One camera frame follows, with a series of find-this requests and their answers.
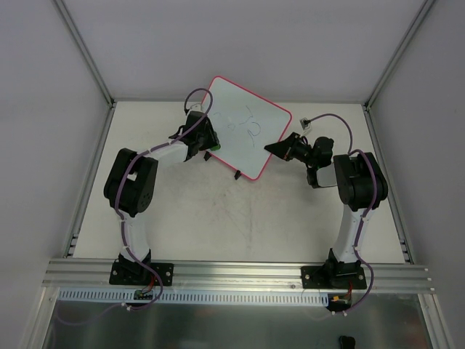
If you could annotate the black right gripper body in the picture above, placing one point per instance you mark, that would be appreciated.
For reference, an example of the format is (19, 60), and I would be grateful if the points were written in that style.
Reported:
(203, 138)

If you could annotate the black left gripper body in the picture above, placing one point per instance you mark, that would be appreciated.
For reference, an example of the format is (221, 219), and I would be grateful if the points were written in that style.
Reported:
(307, 153)

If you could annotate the pink-framed whiteboard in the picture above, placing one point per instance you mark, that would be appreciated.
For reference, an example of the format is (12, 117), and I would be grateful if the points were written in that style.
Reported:
(244, 123)

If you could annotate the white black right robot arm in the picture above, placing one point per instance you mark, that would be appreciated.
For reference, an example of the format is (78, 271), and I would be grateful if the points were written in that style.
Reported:
(130, 185)

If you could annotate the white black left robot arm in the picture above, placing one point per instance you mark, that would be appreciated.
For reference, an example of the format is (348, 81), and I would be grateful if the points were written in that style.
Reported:
(360, 183)

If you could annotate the black object bottom edge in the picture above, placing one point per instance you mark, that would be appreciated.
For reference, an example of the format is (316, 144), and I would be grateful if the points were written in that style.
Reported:
(347, 342)

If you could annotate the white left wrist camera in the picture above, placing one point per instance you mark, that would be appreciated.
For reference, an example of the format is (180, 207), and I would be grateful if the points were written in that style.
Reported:
(306, 124)

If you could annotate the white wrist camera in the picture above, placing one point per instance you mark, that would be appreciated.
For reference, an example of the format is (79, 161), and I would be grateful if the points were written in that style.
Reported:
(306, 124)
(197, 107)

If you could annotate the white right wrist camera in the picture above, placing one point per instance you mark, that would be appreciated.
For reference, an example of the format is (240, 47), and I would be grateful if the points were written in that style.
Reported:
(197, 107)

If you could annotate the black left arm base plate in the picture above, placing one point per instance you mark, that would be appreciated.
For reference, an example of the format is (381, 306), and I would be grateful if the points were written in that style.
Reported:
(319, 277)

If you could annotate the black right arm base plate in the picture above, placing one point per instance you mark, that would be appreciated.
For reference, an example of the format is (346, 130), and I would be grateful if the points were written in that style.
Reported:
(133, 274)

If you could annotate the right aluminium frame post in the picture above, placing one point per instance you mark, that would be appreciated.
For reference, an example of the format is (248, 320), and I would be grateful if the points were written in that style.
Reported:
(408, 36)

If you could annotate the aluminium frame post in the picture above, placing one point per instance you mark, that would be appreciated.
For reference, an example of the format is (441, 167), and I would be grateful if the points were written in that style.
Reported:
(408, 36)
(72, 28)

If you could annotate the left aluminium frame post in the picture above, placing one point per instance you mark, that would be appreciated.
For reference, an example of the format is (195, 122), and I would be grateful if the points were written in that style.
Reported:
(72, 28)

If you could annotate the aluminium mounting rail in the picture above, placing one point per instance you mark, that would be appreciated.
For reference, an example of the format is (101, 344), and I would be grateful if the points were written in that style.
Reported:
(236, 276)

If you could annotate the white slotted cable duct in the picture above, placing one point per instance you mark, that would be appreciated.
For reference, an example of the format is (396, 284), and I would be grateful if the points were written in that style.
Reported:
(172, 296)

